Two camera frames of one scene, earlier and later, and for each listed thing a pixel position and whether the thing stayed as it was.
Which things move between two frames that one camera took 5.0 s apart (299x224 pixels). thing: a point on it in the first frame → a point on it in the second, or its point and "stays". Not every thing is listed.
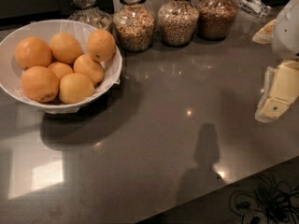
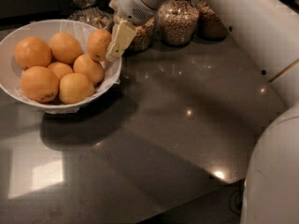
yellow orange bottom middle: [75, 87] stays
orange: [101, 45] stays
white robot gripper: [287, 36] → [132, 7]
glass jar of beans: [177, 17] stays
